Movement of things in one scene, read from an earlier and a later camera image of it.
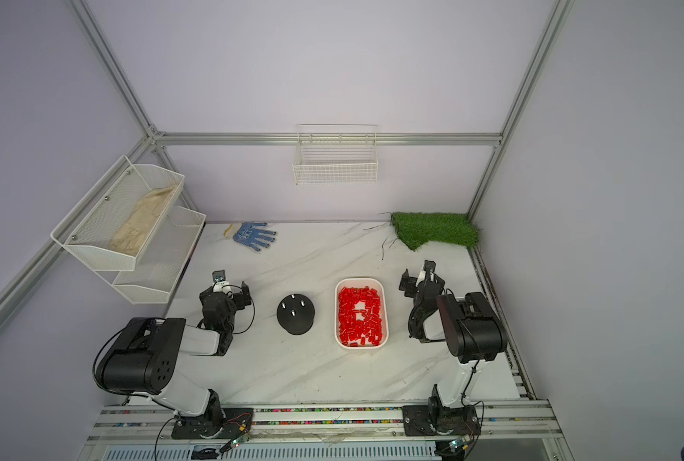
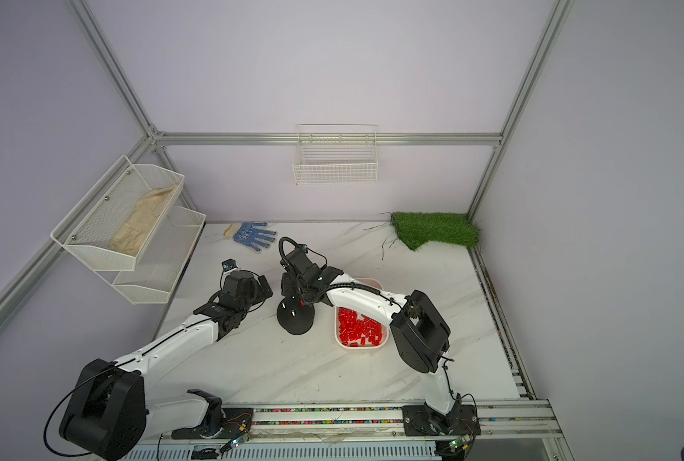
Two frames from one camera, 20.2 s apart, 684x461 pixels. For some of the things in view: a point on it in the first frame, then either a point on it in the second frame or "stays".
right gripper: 410,284 → 289,285
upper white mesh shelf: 113,224 stays
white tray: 361,313 stays
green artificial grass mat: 416,229 stays
